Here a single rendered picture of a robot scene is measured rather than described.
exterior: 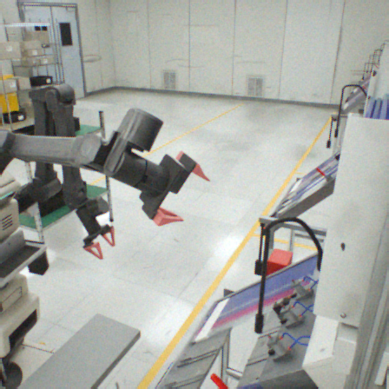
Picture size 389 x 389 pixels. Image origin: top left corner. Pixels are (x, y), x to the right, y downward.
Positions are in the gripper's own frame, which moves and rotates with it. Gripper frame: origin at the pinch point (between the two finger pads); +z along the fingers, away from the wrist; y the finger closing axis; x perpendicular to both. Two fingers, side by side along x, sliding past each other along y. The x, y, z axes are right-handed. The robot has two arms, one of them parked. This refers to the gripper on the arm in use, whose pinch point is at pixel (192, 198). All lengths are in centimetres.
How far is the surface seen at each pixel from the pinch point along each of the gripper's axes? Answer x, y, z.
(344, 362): 36.9, 5.6, 12.8
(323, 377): 32.7, 13.0, 22.2
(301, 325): 17.8, 12.4, 34.2
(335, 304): 32.2, -1.3, 8.4
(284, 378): 26.3, 19.9, 24.1
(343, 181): 28.4, -17.0, -4.1
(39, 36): -809, 3, 131
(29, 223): -223, 122, 66
